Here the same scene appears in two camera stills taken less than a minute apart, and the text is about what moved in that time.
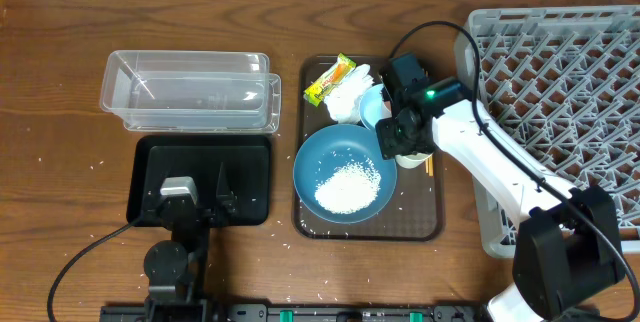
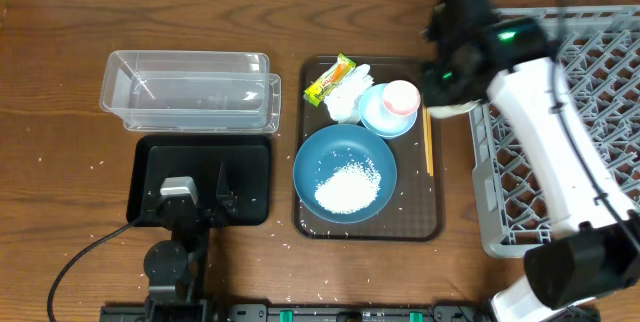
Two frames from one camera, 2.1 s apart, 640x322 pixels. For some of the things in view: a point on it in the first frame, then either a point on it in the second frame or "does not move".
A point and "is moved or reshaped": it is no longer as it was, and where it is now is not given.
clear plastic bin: (191, 91) does not move
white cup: (411, 160) is moved or reshaped
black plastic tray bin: (244, 161) does not move
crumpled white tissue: (344, 103) does not move
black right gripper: (390, 144) to (434, 93)
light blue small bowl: (372, 107) does not move
